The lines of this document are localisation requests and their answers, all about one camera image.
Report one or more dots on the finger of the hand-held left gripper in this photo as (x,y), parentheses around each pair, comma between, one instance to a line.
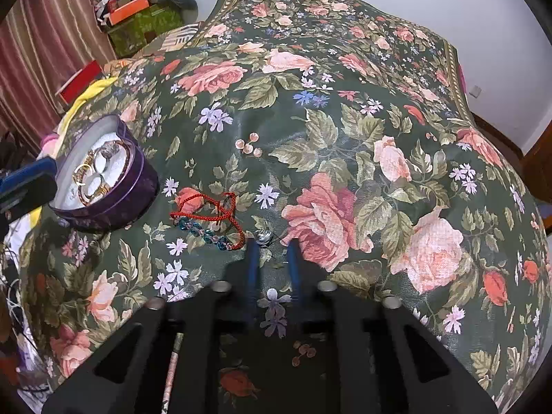
(26,181)

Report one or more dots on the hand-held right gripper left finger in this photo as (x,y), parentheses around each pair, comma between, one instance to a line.
(253,267)

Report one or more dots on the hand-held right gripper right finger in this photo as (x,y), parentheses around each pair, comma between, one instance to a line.
(294,267)

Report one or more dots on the purple heart-shaped tin box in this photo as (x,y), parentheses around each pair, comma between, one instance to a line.
(108,207)

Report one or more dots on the pink plush toy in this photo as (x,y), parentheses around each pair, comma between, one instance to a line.
(48,143)

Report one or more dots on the red and grey box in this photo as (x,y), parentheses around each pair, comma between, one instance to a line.
(80,83)

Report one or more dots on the dark green floral tablecloth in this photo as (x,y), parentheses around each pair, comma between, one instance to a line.
(302,138)

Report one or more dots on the striped brown curtain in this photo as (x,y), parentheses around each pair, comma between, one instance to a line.
(43,43)

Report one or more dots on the orange shoe box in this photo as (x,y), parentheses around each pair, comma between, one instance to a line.
(128,11)

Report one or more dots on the white wall socket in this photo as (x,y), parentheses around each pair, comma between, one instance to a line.
(475,91)

